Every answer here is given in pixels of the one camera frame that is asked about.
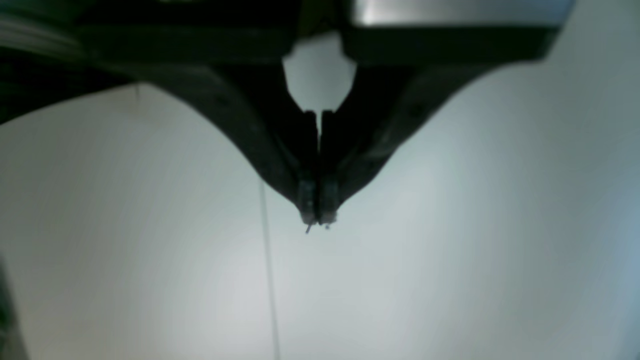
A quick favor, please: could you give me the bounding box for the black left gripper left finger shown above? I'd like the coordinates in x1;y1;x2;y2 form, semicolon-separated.
75;0;320;225

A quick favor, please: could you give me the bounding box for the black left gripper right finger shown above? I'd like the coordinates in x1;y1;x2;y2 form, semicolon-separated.
318;0;575;225

